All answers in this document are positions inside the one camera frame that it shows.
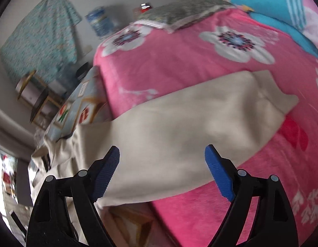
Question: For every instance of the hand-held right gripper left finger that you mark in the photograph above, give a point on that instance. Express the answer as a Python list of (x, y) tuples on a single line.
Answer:
[(107, 172)]

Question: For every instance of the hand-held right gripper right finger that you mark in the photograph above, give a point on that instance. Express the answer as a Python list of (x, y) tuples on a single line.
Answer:
[(220, 175)]

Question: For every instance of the beige jacket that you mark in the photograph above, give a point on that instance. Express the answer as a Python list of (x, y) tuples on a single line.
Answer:
[(174, 123)]

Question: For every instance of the brown cardboard box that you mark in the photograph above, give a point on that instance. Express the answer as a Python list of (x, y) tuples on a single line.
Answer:
[(130, 223)]

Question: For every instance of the fruit print tablecloth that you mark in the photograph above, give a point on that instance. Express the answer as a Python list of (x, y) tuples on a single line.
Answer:
[(92, 95)]

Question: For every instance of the dark cabinet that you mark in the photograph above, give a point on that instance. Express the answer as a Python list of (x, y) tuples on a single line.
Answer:
[(23, 182)]

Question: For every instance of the wooden chair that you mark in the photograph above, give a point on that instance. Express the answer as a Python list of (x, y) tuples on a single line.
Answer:
[(40, 103)]

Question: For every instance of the empty clear water jug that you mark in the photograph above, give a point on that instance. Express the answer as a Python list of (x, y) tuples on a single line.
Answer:
[(67, 79)]

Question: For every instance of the dark rice cooker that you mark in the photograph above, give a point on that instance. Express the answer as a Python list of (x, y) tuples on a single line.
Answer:
[(81, 72)]

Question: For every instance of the pink floral blanket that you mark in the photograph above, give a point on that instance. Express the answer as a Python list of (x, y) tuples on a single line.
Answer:
[(174, 64)]

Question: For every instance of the teal floral hanging cloth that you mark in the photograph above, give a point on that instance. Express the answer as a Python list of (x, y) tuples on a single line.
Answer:
[(40, 36)]

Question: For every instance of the blue water jug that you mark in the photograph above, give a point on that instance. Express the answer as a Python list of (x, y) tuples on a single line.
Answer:
[(99, 20)]

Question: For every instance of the grey pillow with white trim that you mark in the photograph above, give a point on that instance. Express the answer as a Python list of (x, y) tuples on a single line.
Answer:
[(184, 12)]

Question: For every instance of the red bottle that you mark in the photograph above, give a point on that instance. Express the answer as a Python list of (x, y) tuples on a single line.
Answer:
[(146, 8)]

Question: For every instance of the blue plush pillow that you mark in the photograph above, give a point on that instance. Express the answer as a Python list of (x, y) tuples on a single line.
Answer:
[(267, 0)]

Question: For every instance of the white wall socket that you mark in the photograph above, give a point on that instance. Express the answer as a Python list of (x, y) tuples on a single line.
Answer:
[(88, 50)]

